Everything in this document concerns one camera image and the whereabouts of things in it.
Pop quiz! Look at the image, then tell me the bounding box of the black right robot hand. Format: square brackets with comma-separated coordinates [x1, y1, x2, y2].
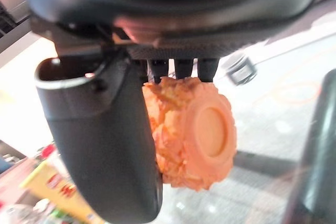
[19, 0, 324, 224]

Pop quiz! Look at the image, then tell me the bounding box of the orange bumpy toy fruit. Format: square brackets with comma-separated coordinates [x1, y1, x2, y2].
[142, 76, 238, 192]

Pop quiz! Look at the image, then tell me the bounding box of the red bottle cap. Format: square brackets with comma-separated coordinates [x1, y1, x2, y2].
[41, 144, 56, 158]

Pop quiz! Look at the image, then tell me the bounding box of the yellow box with red print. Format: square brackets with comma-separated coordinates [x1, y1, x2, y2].
[19, 160, 106, 224]

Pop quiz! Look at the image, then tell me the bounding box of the dark robot leg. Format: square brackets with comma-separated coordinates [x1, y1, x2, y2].
[285, 68, 336, 224]

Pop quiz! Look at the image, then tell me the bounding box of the orange cable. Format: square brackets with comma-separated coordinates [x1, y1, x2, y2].
[258, 48, 336, 105]

